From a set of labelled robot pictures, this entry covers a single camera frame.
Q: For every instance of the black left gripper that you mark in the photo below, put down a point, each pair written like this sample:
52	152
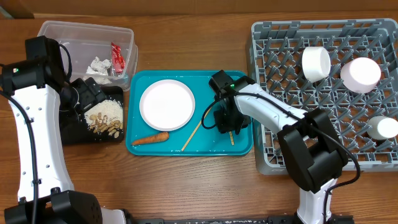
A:
91	93

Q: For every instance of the white paper cup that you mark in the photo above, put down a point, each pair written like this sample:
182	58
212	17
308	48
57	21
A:
382	127

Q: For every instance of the white bowl with food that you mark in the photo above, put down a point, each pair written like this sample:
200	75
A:
316	63

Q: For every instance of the white plate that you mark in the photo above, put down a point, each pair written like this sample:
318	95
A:
167	105

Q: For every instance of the rice and peanuts pile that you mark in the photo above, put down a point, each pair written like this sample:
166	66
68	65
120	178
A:
106	118

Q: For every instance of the teal serving tray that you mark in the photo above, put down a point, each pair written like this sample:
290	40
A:
204	143

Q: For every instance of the clear plastic waste bin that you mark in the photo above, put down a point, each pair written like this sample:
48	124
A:
84	42

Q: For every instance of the red snack wrapper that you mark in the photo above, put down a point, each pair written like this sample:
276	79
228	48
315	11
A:
118	61

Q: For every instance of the grey dishwasher rack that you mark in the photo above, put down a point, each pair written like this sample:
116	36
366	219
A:
274	56

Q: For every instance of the wooden chopstick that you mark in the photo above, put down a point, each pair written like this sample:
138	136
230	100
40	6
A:
231	138
194	131

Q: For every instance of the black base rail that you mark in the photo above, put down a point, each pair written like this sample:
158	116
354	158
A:
283	219

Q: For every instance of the orange carrot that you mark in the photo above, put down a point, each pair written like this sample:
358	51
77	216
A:
161	137

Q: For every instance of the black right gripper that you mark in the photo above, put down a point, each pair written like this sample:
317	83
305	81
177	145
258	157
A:
224	128

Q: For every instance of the white upturned bowl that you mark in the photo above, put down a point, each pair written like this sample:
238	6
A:
360	75

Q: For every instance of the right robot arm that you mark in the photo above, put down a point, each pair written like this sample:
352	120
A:
313	155

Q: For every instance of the white tissue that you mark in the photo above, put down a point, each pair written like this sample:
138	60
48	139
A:
101	66

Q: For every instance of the black tray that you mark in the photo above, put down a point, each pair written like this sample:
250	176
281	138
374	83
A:
74	129

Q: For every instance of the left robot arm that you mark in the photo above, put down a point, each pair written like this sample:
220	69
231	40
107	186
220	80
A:
41	93

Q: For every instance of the white napkin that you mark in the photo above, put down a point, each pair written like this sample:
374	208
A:
100	77

